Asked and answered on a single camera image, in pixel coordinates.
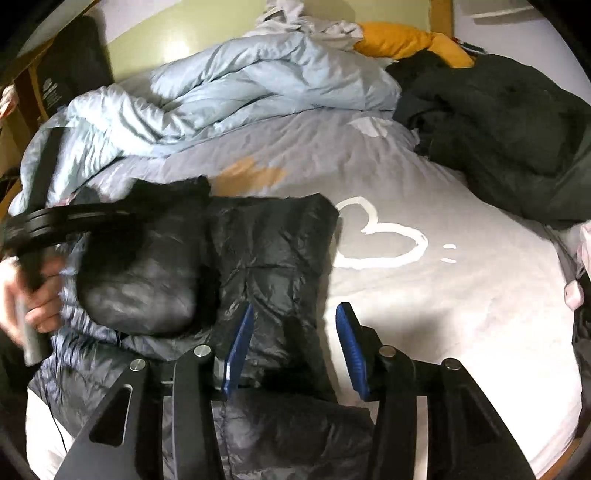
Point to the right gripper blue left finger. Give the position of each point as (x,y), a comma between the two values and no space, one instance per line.
(235,354)

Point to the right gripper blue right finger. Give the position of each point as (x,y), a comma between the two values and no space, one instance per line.
(351,338)

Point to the black down puffer jacket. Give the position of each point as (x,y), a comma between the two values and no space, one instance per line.
(171,277)

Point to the person's left hand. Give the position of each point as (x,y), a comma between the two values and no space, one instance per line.
(44,305)

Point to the white printed bed sheet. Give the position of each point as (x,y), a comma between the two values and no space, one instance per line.
(434,270)

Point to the dark bag with label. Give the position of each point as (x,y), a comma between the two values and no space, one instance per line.
(74,64)

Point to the dark green black coat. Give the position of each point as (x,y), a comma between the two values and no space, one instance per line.
(521,141)

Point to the light blue quilt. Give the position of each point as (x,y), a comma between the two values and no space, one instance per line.
(171,108)

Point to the yellow orange garment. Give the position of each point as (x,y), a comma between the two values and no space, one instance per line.
(399,41)

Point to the white grey crumpled garment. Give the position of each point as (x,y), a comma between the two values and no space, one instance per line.
(289,16)

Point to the wooden bed frame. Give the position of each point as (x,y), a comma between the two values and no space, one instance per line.
(442,17)

